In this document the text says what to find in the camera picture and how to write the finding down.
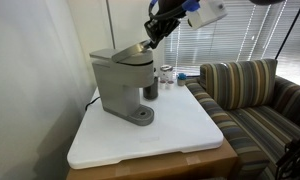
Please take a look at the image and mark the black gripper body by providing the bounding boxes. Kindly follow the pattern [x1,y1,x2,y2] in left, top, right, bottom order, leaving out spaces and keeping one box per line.
[143,14,182,38]

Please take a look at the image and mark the grey pod coffee maker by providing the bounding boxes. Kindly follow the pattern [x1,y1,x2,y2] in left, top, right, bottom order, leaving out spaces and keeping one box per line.
[89,39,156,127]

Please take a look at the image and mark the glass jar with metal lid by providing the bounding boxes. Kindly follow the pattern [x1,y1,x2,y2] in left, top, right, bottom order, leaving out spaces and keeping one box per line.
[159,64,175,83]

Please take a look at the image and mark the thin grey vertical pole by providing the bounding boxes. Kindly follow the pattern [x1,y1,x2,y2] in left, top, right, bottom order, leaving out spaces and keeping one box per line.
[105,0,117,50]

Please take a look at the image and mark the small cup with blue contents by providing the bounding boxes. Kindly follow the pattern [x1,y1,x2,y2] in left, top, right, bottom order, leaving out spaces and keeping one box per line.
[176,72,188,87]

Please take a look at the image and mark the dark cylindrical tumbler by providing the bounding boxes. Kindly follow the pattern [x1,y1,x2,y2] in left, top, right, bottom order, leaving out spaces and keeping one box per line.
[142,68,159,101]

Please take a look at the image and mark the white window blinds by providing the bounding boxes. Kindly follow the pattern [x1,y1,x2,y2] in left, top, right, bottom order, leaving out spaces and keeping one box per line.
[163,0,300,76]

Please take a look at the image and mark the striped sofa cushion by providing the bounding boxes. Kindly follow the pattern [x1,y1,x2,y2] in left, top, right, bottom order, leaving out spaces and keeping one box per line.
[199,58,279,111]

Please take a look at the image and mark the black diagonal stand pole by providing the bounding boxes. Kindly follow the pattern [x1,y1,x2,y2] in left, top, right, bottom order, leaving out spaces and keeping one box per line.
[274,0,300,60]

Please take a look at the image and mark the brown cardboard box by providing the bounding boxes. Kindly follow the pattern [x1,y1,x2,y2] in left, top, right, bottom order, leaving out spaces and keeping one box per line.
[65,138,240,180]

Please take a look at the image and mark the striped sofa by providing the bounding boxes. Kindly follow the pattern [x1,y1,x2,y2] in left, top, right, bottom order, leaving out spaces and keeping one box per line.
[184,59,300,180]

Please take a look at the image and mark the black power cable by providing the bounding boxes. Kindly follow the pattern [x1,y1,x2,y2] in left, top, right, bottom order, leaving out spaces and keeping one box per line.
[84,96,101,112]

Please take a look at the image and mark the black metal frame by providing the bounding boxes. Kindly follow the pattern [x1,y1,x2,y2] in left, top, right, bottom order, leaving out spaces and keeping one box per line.
[275,131,300,180]

